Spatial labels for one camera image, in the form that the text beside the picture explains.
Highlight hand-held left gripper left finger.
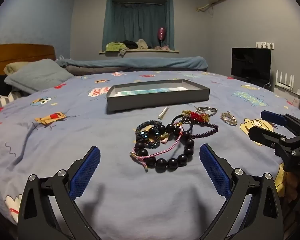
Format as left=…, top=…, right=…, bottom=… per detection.
left=17, top=145, right=102, bottom=240

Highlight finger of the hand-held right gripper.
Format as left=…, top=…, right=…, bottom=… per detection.
left=248, top=126, right=294, bottom=153
left=261, top=110, right=300, bottom=137

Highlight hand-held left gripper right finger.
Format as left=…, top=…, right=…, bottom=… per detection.
left=199, top=144, right=284, bottom=240

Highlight gold rhinestone bracelet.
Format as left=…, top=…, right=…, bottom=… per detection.
left=220, top=111, right=238, bottom=126

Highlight dark purple small-bead bracelet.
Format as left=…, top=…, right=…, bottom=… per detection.
left=190, top=123, right=219, bottom=139

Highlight black large-bead bracelet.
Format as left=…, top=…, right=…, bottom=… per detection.
left=134, top=124, right=195, bottom=173

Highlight pink cord bracelet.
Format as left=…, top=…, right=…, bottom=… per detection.
left=129, top=125, right=184, bottom=172

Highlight red bead gold ornament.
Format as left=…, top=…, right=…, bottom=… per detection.
left=182, top=109, right=210, bottom=124

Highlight silver hoop rings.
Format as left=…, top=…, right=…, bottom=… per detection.
left=195, top=106, right=218, bottom=117

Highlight black hair tie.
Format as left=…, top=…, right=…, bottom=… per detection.
left=170, top=115, right=193, bottom=133

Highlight blue beaded bracelet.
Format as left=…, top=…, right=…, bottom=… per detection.
left=135, top=120, right=168, bottom=150

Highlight pearl hair clip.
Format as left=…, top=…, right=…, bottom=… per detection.
left=158, top=106, right=170, bottom=120

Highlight grey shallow box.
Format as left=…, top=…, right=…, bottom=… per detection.
left=106, top=79, right=210, bottom=114

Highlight person's right hand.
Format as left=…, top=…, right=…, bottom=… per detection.
left=286, top=171, right=300, bottom=204

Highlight white antenna router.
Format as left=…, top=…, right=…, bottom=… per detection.
left=273, top=70, right=300, bottom=97

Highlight blue cartoon printed bedsheet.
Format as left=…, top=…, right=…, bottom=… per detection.
left=0, top=70, right=300, bottom=227

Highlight black flat monitor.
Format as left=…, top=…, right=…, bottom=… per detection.
left=231, top=47, right=272, bottom=83

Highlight grey quilt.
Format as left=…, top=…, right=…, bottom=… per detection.
left=64, top=65, right=208, bottom=77

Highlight blue-green printed paper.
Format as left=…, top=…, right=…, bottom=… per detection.
left=116, top=87, right=188, bottom=97

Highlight grey-blue pillow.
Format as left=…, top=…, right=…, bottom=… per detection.
left=4, top=59, right=75, bottom=96

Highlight striped black white pillow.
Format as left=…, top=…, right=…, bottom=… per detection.
left=0, top=74, right=23, bottom=113

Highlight blue blanket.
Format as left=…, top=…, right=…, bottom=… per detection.
left=55, top=56, right=208, bottom=73

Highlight beige pillow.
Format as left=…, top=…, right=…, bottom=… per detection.
left=3, top=61, right=31, bottom=76

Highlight green cloth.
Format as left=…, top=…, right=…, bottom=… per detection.
left=105, top=42, right=127, bottom=52

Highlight beige air conditioner pipe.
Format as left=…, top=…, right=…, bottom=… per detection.
left=196, top=3, right=217, bottom=12

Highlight window sill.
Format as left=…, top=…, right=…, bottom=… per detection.
left=98, top=49, right=179, bottom=55

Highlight wooden headboard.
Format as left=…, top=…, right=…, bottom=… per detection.
left=0, top=43, right=56, bottom=75

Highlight black cloth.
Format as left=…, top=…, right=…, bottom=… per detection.
left=122, top=40, right=139, bottom=50

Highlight pink balloon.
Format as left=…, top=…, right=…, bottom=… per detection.
left=157, top=26, right=166, bottom=48

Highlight teal window curtain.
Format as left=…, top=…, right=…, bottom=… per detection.
left=102, top=0, right=175, bottom=52

